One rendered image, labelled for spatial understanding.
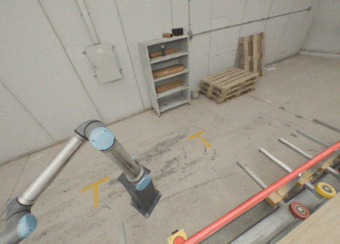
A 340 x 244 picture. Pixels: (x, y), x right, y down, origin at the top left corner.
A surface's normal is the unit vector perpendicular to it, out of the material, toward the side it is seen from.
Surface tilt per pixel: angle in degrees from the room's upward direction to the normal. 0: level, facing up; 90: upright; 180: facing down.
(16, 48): 90
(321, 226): 0
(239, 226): 0
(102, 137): 82
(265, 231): 0
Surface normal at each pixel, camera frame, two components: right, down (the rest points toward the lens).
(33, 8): 0.43, 0.49
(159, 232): -0.13, -0.80
